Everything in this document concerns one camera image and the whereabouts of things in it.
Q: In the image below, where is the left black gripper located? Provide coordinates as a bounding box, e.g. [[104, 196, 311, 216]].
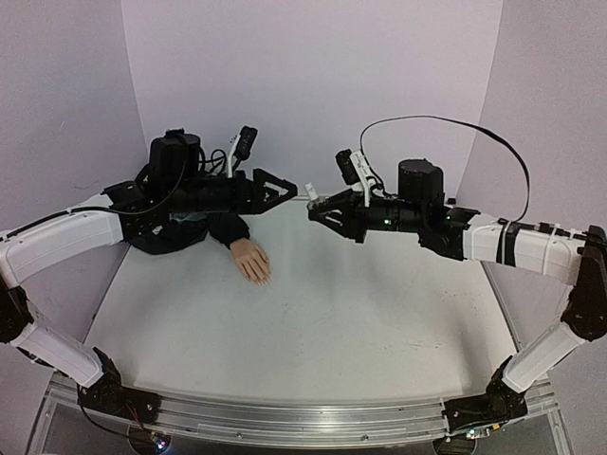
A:
[[169, 168, 302, 216]]

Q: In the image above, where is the white nail polish cap brush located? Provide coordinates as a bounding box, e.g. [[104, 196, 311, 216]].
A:
[[304, 182, 319, 201]]

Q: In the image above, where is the clear nail polish bottle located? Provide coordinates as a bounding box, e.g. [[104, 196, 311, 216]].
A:
[[306, 196, 327, 211]]

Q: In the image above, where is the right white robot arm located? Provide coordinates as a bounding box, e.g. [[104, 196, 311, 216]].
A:
[[304, 151, 606, 393]]

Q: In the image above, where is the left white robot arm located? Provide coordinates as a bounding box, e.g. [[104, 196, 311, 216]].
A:
[[1, 126, 297, 414]]

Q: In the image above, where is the mannequin hand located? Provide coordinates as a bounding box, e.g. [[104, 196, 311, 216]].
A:
[[230, 238, 271, 285]]

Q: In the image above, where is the grey and black jacket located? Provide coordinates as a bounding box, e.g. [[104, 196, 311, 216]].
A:
[[129, 212, 250, 255]]

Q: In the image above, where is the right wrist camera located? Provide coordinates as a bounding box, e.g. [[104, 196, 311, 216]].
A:
[[336, 149, 381, 208]]

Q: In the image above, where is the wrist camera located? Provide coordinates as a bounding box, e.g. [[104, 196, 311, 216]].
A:
[[226, 125, 258, 177], [336, 149, 381, 208]]

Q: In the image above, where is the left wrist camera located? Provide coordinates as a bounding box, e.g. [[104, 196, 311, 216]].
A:
[[226, 125, 258, 177]]

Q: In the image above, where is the black camera cable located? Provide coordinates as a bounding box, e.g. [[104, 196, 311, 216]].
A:
[[359, 116, 607, 238]]

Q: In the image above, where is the aluminium front rail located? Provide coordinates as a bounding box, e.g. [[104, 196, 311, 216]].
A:
[[146, 393, 448, 449]]

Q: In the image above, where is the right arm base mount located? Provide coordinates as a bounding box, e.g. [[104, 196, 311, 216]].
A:
[[442, 357, 527, 434]]

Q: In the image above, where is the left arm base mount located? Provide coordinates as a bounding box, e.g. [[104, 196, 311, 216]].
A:
[[77, 347, 161, 430]]

